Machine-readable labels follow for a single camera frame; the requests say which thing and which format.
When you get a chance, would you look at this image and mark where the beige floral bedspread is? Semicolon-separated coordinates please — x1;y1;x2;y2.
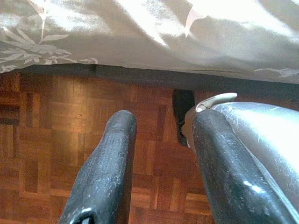
0;0;299;84

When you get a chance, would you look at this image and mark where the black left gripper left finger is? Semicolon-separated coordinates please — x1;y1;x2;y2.
59;110;138;224

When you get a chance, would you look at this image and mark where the dark bed frame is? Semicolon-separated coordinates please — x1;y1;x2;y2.
0;63;299;103

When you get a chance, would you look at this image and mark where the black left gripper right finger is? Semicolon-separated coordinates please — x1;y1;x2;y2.
192;109;299;224

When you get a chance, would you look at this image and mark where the black robot left foot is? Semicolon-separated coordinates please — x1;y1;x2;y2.
172;89;196;147

